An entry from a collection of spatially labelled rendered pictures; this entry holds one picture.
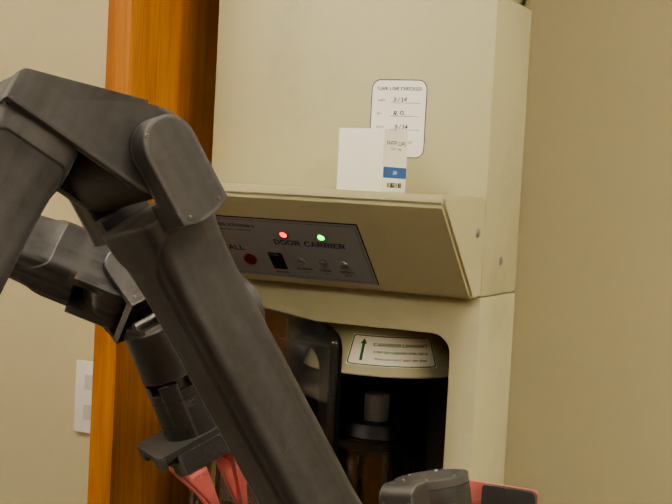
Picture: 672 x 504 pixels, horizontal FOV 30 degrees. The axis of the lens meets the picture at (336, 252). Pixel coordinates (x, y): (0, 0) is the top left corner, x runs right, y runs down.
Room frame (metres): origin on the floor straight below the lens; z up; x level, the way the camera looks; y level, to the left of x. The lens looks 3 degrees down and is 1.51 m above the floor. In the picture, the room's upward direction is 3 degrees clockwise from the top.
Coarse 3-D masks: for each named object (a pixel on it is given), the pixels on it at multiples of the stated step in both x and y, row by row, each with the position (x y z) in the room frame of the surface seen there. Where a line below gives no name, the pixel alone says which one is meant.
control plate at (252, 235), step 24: (216, 216) 1.27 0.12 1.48; (240, 240) 1.28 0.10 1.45; (264, 240) 1.27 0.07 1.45; (288, 240) 1.25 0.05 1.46; (312, 240) 1.24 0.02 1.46; (336, 240) 1.22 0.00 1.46; (360, 240) 1.21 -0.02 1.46; (240, 264) 1.31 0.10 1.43; (264, 264) 1.29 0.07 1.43; (288, 264) 1.28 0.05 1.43; (312, 264) 1.27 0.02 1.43; (336, 264) 1.25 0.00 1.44; (360, 264) 1.24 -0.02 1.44
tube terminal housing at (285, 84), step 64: (256, 0) 1.36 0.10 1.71; (320, 0) 1.32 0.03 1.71; (384, 0) 1.29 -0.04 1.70; (448, 0) 1.26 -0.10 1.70; (256, 64) 1.36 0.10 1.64; (320, 64) 1.32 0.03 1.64; (384, 64) 1.29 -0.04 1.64; (448, 64) 1.26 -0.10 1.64; (512, 64) 1.29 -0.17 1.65; (256, 128) 1.35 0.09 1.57; (320, 128) 1.32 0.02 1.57; (448, 128) 1.26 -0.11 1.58; (512, 128) 1.30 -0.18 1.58; (448, 192) 1.26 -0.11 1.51; (512, 192) 1.31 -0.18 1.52; (512, 256) 1.32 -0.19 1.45; (320, 320) 1.32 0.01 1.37; (384, 320) 1.28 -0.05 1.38; (448, 320) 1.25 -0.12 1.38; (512, 320) 1.33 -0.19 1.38; (448, 384) 1.25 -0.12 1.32; (448, 448) 1.25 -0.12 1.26
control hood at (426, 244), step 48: (240, 192) 1.23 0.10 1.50; (288, 192) 1.20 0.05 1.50; (336, 192) 1.19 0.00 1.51; (384, 192) 1.16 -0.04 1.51; (384, 240) 1.20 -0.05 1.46; (432, 240) 1.17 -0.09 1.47; (480, 240) 1.23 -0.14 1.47; (384, 288) 1.25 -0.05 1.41; (432, 288) 1.23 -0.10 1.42; (480, 288) 1.24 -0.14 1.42
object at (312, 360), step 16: (272, 320) 1.20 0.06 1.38; (288, 320) 1.17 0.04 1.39; (304, 320) 1.14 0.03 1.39; (288, 336) 1.17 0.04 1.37; (304, 336) 1.14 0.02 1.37; (320, 336) 1.11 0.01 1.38; (336, 336) 1.10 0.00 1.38; (288, 352) 1.17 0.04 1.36; (304, 352) 1.14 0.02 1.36; (320, 352) 1.11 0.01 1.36; (336, 352) 1.09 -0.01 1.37; (304, 368) 1.14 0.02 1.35; (320, 368) 1.11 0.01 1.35; (336, 368) 1.10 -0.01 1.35; (304, 384) 1.13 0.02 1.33; (320, 384) 1.11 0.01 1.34; (320, 400) 1.10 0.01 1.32; (320, 416) 1.10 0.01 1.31; (208, 464) 1.33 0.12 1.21; (224, 496) 1.29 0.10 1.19
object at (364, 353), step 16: (352, 336) 1.33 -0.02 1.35; (368, 336) 1.32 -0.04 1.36; (384, 336) 1.32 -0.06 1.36; (400, 336) 1.32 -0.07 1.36; (416, 336) 1.32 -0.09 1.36; (432, 336) 1.33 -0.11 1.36; (352, 352) 1.32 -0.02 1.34; (368, 352) 1.31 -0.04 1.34; (384, 352) 1.31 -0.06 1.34; (400, 352) 1.31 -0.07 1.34; (416, 352) 1.32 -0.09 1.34; (432, 352) 1.33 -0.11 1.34; (448, 352) 1.34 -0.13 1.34; (352, 368) 1.31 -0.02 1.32; (368, 368) 1.31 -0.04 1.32; (384, 368) 1.30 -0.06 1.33; (400, 368) 1.31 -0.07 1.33; (416, 368) 1.31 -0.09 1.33; (432, 368) 1.32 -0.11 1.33; (448, 368) 1.33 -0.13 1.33
